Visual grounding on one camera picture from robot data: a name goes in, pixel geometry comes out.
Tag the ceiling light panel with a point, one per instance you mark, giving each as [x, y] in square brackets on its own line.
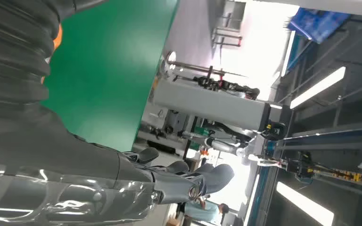
[306, 204]
[318, 87]

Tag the chrome stanchion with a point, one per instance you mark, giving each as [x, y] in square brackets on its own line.
[196, 67]

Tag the metal frame rack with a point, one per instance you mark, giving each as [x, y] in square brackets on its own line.
[227, 34]

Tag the person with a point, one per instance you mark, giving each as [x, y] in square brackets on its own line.
[201, 212]

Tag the grey robot stand machine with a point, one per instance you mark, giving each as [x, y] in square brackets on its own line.
[212, 104]

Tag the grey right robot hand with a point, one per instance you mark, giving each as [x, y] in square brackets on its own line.
[43, 162]

